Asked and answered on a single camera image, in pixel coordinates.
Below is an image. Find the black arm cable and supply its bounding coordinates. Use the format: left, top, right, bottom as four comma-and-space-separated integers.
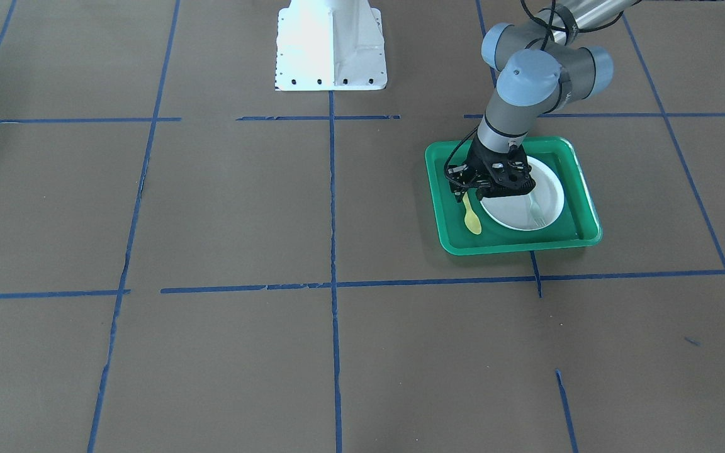
444, 0, 583, 183

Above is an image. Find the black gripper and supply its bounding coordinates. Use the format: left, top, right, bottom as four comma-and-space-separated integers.
445, 137, 536, 203

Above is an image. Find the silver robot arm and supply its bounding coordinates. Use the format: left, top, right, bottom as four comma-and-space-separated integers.
445, 1, 633, 203

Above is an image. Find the green plastic tray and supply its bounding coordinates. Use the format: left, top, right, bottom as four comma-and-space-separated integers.
425, 137, 602, 256

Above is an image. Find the yellow plastic spoon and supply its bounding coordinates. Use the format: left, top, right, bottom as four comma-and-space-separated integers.
461, 192, 481, 235

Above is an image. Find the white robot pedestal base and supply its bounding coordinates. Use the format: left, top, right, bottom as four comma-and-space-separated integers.
274, 1, 388, 91

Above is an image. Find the pale green plastic fork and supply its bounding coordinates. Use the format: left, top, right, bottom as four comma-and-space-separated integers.
527, 193, 548, 229

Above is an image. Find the white round plate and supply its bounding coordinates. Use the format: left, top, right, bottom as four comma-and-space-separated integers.
480, 157, 566, 232

